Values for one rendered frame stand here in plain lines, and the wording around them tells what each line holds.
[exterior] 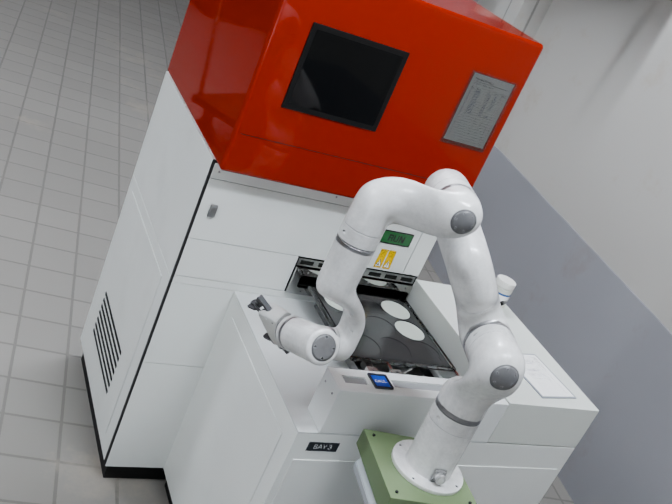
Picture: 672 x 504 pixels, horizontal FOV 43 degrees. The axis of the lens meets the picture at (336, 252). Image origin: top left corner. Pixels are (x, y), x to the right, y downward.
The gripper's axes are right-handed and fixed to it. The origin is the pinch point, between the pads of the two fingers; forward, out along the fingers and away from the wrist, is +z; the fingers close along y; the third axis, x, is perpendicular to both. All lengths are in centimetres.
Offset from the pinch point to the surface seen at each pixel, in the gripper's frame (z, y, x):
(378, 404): -14.2, -31.7, -12.9
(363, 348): 12.0, -30.8, -26.7
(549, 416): -17, -69, -59
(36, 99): 384, 45, -51
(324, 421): -10.7, -28.2, 0.8
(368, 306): 33, -32, -43
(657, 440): 31, -157, -136
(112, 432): 78, -39, 39
